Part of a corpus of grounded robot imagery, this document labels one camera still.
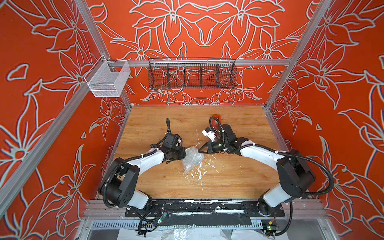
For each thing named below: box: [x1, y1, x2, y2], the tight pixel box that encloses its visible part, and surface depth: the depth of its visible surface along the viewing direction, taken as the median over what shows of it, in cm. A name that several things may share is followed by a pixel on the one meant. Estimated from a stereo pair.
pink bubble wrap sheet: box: [182, 146, 205, 175], surface depth 85 cm
